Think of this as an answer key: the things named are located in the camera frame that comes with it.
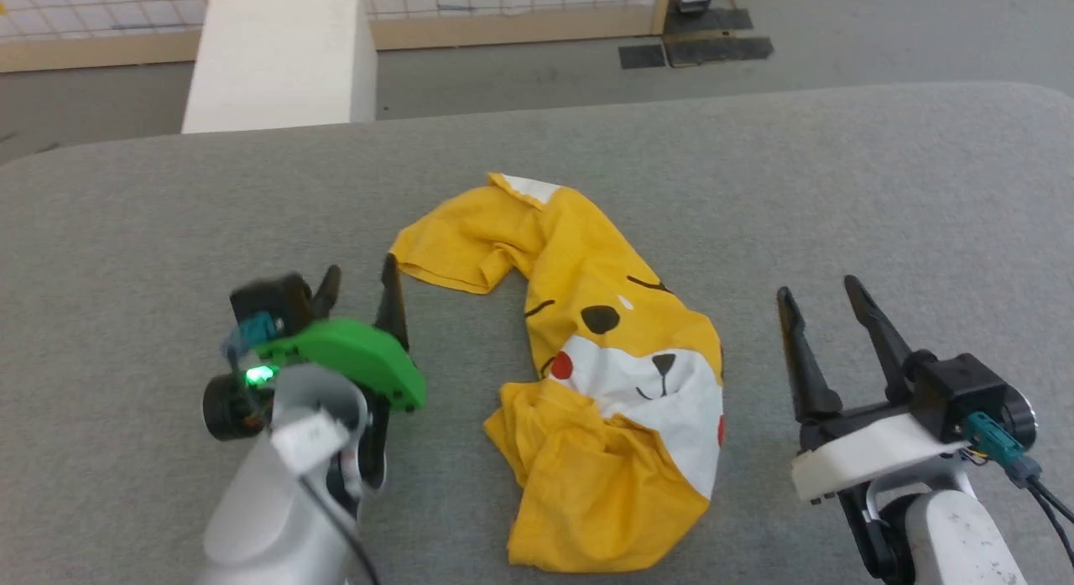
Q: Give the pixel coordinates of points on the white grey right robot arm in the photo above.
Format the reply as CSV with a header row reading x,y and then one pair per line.
x,y
956,535

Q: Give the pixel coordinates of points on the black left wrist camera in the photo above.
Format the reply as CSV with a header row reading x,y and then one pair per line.
x,y
273,298

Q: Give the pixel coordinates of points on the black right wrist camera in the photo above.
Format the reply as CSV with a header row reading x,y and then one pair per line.
x,y
965,392

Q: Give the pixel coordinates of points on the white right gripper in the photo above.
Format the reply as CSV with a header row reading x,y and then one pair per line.
x,y
864,455

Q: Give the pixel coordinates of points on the teal left camera connector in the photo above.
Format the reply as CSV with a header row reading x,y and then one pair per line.
x,y
258,326

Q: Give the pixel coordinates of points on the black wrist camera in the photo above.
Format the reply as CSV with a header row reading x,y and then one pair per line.
x,y
965,392
273,298

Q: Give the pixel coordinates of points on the long black floor mat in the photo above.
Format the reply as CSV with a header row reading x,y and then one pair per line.
x,y
717,50

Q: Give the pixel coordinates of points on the teal camera connector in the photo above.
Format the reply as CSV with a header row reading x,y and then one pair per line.
x,y
258,326
994,438

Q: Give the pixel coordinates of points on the wooden frame net fence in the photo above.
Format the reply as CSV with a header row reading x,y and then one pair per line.
x,y
503,27

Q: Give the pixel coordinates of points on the black mat with wood edge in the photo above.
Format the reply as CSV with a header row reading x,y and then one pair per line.
x,y
709,21

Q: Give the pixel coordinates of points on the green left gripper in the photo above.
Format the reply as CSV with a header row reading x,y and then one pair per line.
x,y
361,354

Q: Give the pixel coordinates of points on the white rectangular box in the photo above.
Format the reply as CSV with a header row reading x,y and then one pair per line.
x,y
281,56

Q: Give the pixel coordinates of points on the teal right camera connector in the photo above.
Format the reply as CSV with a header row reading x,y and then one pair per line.
x,y
994,438

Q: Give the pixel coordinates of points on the yellow bear face t-shirt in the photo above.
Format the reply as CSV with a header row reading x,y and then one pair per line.
x,y
587,451

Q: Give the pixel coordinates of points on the small black floor mat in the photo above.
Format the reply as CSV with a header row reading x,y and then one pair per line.
x,y
642,56

